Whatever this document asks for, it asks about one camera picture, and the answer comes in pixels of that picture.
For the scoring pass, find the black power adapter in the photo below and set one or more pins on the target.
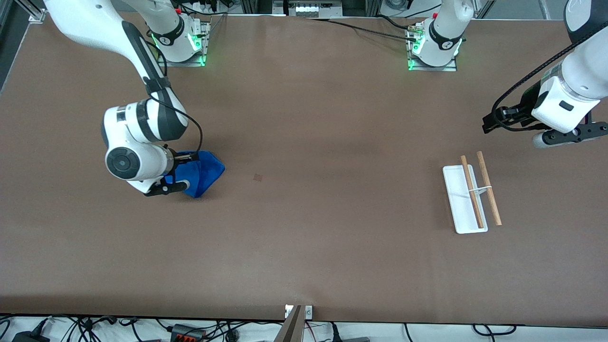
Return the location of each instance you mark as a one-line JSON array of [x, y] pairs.
[[31, 337]]

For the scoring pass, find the white power strip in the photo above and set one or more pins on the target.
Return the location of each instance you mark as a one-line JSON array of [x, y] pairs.
[[308, 9]]

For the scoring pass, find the wooden rack rod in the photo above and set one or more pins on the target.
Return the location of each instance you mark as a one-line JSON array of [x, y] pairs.
[[489, 190], [472, 194]]

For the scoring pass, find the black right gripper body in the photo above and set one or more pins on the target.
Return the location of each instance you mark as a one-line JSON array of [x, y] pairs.
[[175, 157]]

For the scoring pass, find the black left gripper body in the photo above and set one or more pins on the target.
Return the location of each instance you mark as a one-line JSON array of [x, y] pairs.
[[527, 101]]

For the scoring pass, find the black orange power strip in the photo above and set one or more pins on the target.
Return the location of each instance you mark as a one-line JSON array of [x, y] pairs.
[[187, 333]]

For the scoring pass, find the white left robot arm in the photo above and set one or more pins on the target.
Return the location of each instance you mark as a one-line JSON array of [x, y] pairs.
[[574, 71]]

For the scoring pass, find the white towel rack base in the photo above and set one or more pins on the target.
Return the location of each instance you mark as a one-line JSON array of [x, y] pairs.
[[456, 199]]

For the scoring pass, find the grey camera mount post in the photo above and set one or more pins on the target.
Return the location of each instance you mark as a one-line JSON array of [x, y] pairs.
[[292, 330]]

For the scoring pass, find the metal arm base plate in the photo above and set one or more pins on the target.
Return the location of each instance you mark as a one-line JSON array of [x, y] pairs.
[[190, 63], [449, 68]]

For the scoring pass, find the blue microfibre towel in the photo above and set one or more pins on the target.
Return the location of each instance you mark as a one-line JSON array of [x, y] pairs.
[[206, 173]]

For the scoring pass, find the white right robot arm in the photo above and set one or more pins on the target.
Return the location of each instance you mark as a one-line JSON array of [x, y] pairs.
[[142, 123]]

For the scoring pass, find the small metal bracket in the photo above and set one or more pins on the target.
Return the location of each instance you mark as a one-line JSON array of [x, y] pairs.
[[308, 312]]

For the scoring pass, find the aluminium frame corner profile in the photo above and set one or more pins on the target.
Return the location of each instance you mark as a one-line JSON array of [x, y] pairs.
[[37, 16]]

